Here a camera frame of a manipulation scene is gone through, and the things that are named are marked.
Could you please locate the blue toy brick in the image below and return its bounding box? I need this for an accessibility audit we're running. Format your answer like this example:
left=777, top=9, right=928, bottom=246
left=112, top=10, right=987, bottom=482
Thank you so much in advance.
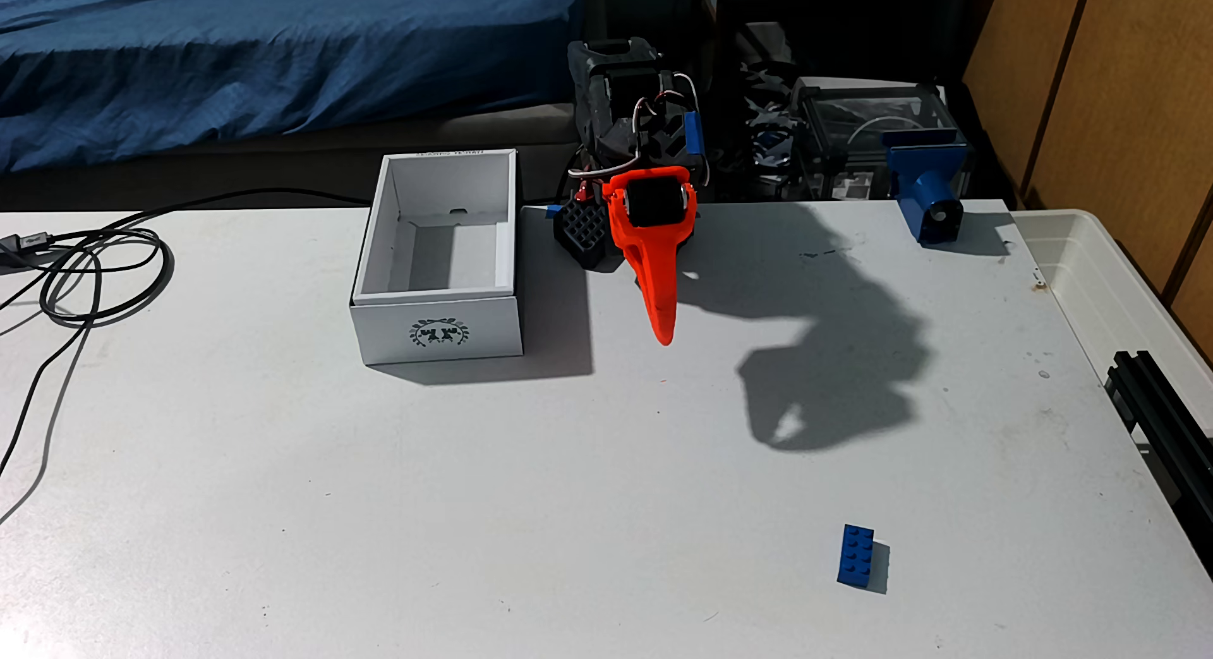
left=836, top=524, right=877, bottom=590

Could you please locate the white cardboard box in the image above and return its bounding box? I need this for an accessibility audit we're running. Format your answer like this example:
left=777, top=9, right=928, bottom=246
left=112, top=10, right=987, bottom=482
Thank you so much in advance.
left=349, top=148, right=524, bottom=367

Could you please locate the clear plastic case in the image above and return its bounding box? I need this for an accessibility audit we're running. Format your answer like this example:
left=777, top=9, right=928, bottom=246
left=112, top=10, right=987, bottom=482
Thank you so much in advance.
left=791, top=76, right=963, bottom=202

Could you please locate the grey bed base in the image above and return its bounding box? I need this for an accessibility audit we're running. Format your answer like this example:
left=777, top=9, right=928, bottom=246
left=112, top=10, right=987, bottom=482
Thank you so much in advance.
left=0, top=102, right=581, bottom=213

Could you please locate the white plastic bin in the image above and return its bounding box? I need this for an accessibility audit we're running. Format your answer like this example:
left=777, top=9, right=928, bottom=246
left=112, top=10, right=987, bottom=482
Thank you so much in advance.
left=1012, top=209, right=1213, bottom=433

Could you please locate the blue bed sheet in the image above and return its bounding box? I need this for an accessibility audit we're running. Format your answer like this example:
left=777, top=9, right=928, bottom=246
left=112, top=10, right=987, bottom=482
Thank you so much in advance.
left=0, top=0, right=581, bottom=174

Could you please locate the wooden cabinet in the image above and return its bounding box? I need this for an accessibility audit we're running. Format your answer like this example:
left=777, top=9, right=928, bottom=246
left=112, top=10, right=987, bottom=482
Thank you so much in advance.
left=962, top=0, right=1213, bottom=357

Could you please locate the blue printed clamp mount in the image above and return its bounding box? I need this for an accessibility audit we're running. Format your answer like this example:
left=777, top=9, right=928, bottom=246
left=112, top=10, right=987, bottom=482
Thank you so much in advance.
left=884, top=128, right=972, bottom=246

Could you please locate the black coiled cable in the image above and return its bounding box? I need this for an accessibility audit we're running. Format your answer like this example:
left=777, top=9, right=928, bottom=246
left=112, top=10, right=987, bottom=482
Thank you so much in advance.
left=0, top=187, right=373, bottom=528

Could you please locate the black aluminium rail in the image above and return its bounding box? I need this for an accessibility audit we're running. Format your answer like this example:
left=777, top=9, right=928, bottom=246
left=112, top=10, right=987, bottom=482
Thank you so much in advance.
left=1104, top=351, right=1213, bottom=575

